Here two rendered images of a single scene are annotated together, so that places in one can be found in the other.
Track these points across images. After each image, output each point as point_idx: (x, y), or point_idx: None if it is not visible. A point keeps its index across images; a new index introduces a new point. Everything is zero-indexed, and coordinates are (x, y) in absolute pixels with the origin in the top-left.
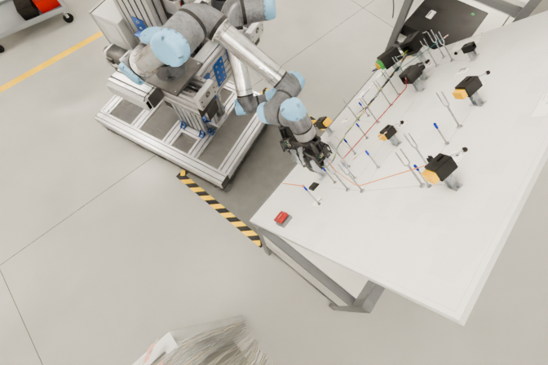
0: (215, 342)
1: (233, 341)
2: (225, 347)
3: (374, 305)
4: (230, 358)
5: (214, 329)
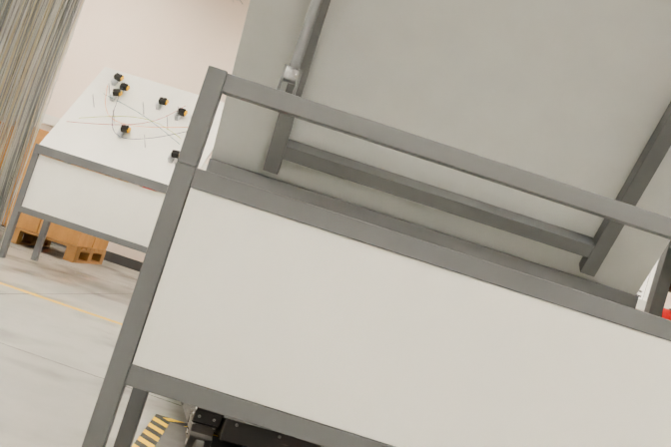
0: None
1: (56, 37)
2: (42, 37)
3: (225, 71)
4: (49, 2)
5: None
